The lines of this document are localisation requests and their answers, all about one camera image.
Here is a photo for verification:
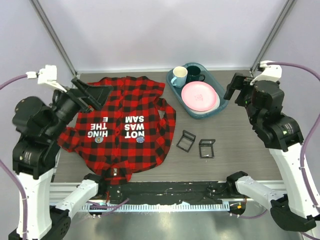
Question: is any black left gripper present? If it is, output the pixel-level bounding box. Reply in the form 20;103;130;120
46;75;114;137

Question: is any red black plaid shirt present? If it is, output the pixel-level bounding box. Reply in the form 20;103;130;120
57;76;176;185

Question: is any blue round brooch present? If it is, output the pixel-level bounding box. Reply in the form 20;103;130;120
136;135;145;144

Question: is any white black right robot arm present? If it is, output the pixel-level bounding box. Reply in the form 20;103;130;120
223;73;320;233

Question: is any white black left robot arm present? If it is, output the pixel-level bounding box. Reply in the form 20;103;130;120
8;78;113;240

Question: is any brown round brooch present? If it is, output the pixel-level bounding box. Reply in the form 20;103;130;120
94;136;104;144

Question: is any white plate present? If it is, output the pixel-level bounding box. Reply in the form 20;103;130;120
187;94;220;115

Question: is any teal plastic tray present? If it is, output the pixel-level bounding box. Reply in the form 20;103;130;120
166;62;229;119

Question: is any pink plate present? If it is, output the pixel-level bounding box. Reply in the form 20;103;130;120
181;81;220;113

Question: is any dark green mug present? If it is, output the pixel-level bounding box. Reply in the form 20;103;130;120
186;65;206;83

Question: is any light blue mug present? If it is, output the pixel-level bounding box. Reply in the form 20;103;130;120
170;66;188;88

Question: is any black open box right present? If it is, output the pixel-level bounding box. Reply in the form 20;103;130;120
198;139;216;159

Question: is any black open box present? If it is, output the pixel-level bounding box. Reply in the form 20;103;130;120
176;130;196;153
198;139;216;159

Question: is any black open box left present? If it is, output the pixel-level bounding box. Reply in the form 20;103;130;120
176;130;196;153

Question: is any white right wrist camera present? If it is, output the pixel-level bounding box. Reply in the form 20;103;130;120
250;60;283;86

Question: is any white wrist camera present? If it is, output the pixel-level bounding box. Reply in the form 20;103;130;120
25;65;68;93
250;60;283;86

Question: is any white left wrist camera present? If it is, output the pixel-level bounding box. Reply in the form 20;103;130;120
25;65;68;93

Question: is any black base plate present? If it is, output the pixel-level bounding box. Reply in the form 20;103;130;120
106;181;245;205

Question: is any white slotted cable duct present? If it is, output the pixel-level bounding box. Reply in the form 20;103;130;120
81;202;230;213

